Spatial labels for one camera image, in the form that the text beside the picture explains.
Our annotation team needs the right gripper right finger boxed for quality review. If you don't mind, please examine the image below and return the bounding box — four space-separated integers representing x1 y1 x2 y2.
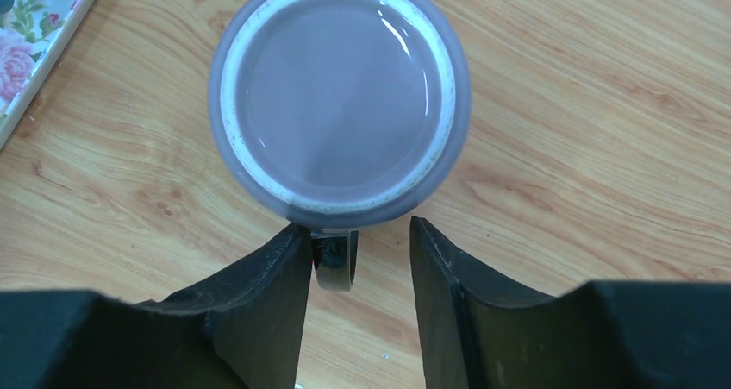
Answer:
409 216 730 388

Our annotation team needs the mauve mug black handle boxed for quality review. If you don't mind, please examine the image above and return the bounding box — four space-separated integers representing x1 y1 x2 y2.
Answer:
207 0 472 292

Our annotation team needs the floral serving tray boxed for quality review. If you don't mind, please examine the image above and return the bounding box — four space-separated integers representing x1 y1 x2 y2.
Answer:
1 0 95 145

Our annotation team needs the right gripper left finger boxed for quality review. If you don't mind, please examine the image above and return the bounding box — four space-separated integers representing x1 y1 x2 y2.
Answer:
1 224 312 388

